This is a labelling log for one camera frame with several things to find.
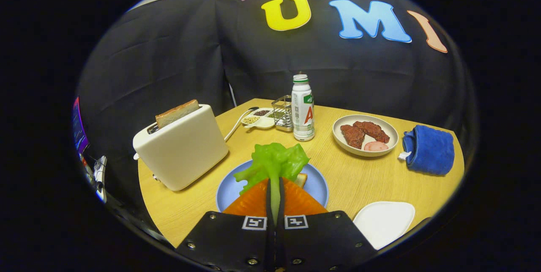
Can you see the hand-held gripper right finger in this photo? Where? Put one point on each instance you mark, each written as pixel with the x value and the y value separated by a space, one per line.
pixel 280 208

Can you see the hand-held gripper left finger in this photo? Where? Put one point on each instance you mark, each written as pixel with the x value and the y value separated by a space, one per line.
pixel 269 210

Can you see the green lettuce leaf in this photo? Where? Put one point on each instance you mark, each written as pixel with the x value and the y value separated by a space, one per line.
pixel 274 160

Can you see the toasted bread slice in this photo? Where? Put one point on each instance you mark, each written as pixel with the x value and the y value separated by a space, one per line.
pixel 177 112

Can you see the white bread slice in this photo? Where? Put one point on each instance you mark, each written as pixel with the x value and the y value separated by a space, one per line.
pixel 301 179

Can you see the blue plate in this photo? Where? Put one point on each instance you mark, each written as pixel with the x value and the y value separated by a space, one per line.
pixel 317 187

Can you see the white milk bottle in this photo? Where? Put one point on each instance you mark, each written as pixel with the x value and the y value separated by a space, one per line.
pixel 302 128

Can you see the white divided condiment dish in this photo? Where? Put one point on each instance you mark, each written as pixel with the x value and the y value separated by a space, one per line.
pixel 264 123

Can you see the brown meat piece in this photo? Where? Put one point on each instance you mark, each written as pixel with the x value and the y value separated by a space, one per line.
pixel 353 136
pixel 374 130

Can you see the white square plate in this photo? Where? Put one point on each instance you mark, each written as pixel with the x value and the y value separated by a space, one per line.
pixel 382 223

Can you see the cream toaster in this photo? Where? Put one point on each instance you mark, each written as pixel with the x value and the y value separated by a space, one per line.
pixel 186 149

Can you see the pink ham slice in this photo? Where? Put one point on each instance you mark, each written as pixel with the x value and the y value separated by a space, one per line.
pixel 375 146

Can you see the beige bowl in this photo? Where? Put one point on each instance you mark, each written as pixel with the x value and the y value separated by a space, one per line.
pixel 389 134

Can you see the blue towel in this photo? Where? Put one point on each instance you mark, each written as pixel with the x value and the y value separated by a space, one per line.
pixel 431 151

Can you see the white device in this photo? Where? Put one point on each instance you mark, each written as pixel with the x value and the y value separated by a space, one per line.
pixel 100 172

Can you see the black backdrop cloth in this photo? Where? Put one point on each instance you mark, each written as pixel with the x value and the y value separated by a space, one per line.
pixel 169 60

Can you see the computer monitor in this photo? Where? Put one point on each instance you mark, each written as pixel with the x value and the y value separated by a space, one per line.
pixel 79 130

